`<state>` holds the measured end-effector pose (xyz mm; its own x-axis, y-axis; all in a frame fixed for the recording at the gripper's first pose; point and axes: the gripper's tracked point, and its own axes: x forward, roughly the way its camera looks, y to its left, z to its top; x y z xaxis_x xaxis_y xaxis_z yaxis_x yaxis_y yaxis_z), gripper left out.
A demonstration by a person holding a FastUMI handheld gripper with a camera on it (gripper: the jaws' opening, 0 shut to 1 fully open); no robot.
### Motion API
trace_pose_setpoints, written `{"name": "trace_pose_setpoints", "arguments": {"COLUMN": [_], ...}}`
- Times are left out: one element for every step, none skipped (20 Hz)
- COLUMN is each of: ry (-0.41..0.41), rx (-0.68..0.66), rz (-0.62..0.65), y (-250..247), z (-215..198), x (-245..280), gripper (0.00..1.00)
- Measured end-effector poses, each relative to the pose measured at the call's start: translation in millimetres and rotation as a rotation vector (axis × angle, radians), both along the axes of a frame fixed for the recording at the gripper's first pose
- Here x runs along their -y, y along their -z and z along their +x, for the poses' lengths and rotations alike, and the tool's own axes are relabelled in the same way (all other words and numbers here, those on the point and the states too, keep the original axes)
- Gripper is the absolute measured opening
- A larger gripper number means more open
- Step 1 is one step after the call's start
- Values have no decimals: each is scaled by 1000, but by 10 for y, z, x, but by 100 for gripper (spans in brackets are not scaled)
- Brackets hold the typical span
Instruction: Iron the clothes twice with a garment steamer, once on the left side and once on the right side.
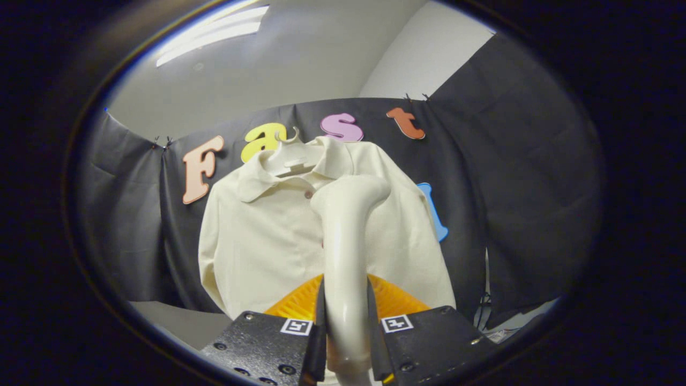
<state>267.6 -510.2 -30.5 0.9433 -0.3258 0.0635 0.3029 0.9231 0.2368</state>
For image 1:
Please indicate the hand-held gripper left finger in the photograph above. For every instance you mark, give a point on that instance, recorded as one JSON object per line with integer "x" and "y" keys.
{"x": 257, "y": 348}

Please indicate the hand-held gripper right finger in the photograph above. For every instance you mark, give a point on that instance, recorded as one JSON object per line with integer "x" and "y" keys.
{"x": 434, "y": 348}

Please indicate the cream button-up shirt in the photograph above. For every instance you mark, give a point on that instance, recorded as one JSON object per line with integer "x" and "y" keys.
{"x": 257, "y": 241}

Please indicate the cream garment steamer head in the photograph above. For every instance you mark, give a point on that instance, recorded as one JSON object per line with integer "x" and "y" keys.
{"x": 345, "y": 257}

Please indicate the white clothes hanger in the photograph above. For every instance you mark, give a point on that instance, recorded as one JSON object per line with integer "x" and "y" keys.
{"x": 289, "y": 158}

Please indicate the grey cabinet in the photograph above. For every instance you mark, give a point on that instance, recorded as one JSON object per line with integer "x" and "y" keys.
{"x": 182, "y": 324}

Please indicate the black backdrop cloth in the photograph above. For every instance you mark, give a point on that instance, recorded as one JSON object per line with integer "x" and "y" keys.
{"x": 525, "y": 187}

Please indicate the black binder clips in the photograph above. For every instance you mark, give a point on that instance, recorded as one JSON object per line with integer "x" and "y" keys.
{"x": 162, "y": 143}
{"x": 417, "y": 97}

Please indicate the ceiling light panel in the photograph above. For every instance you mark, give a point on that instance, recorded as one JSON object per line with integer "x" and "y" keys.
{"x": 214, "y": 32}

